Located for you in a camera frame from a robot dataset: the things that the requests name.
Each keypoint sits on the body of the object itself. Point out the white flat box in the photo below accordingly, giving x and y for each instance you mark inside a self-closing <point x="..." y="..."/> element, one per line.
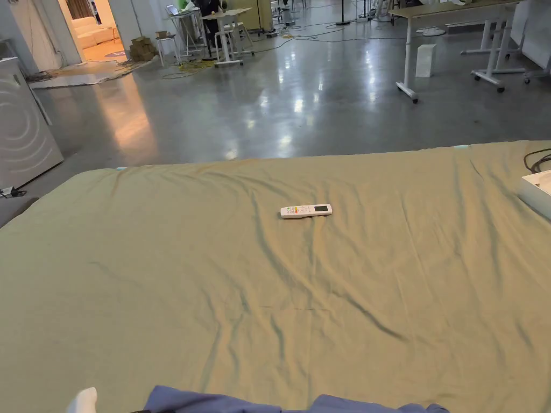
<point x="538" y="191"/>

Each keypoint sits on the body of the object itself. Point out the white sofa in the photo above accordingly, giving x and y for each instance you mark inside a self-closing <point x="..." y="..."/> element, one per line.
<point x="92" y="32"/>

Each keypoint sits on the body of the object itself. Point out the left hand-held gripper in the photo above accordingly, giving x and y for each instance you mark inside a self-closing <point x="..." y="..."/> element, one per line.
<point x="84" y="401"/>

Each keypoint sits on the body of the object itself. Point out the bed with green sheet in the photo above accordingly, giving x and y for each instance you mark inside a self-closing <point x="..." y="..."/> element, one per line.
<point x="172" y="258"/>

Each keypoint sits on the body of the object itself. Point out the white remote control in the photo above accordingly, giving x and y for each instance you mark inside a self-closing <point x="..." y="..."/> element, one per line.
<point x="306" y="211"/>

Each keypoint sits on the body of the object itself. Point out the power strip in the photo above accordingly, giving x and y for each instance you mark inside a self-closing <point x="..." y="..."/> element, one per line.
<point x="9" y="192"/>

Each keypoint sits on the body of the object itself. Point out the white carton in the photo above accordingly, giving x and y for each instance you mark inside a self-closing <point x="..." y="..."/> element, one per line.
<point x="425" y="60"/>

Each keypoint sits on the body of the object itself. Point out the blue garment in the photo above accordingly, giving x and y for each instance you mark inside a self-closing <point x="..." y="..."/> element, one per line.
<point x="241" y="402"/>

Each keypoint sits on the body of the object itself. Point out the stack of brown cartons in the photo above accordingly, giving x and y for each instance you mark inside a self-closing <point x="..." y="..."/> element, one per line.
<point x="142" y="49"/>

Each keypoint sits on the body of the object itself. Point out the white washing machine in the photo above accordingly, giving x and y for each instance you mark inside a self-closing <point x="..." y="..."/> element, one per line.
<point x="26" y="124"/>

